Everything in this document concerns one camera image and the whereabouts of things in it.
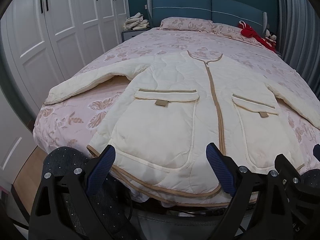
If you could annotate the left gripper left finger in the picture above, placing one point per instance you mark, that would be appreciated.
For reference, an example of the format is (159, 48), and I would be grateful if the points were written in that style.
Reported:
(61, 209)

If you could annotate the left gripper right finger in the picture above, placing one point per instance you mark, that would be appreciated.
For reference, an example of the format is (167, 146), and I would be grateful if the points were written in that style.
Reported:
(271, 217)

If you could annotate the cream quilted jacket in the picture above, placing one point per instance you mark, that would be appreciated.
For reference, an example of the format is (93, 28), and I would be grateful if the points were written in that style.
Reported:
(174, 106)

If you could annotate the pile of cream clothes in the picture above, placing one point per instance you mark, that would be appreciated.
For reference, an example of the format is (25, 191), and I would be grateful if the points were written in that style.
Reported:
(136, 22)

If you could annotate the dark speckled trousers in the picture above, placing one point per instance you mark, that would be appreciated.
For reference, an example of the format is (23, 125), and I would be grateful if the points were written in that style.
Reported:
(111, 201)

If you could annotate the small dolls on nightstand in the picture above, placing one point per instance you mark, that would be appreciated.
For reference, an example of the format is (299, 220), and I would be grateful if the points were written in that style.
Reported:
(270, 36)

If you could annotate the red plush toy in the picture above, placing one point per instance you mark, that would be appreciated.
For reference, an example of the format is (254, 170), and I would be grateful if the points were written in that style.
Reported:
(248, 32)

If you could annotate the blue grey curtain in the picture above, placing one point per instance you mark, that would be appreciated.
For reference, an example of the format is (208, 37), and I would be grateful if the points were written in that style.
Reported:
(298, 39)

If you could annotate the right pink floral pillow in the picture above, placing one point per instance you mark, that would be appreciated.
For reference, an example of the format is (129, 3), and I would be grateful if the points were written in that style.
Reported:
(228, 31)

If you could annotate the pink floral pillow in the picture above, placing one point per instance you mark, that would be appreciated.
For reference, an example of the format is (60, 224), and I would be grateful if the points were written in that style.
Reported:
(186, 24)
(228, 31)

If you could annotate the white wardrobe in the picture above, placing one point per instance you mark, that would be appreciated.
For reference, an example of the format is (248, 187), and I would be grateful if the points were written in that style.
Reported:
(48, 41)

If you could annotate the blue bedside table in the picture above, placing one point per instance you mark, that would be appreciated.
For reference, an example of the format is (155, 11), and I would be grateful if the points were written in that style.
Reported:
(126, 35)

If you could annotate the left pink floral pillow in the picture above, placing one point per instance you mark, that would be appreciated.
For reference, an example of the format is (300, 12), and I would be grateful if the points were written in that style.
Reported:
(186, 24)

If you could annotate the blue upholstered headboard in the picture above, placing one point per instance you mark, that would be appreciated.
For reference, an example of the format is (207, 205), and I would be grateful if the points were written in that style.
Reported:
(228, 12)

